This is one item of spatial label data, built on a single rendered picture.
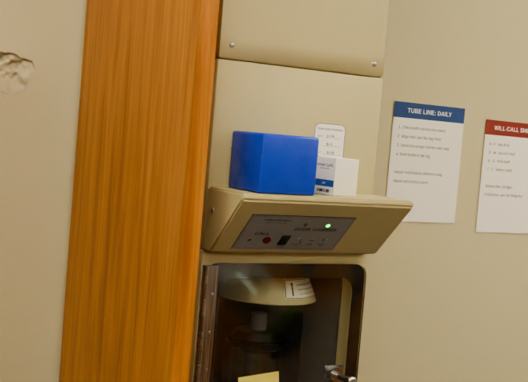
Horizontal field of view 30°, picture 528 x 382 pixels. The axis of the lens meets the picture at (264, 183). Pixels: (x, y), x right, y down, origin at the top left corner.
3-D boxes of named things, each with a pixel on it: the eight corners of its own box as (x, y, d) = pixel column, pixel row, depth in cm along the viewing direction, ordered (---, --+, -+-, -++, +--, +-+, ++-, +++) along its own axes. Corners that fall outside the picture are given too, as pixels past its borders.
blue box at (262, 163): (227, 187, 155) (232, 130, 155) (281, 189, 160) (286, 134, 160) (258, 193, 147) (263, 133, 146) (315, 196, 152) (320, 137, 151)
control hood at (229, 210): (201, 249, 155) (206, 185, 154) (368, 251, 171) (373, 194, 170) (236, 260, 145) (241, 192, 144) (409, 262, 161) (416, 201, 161)
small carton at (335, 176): (312, 192, 160) (315, 156, 159) (335, 193, 163) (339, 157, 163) (332, 196, 156) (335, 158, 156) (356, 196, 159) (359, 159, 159)
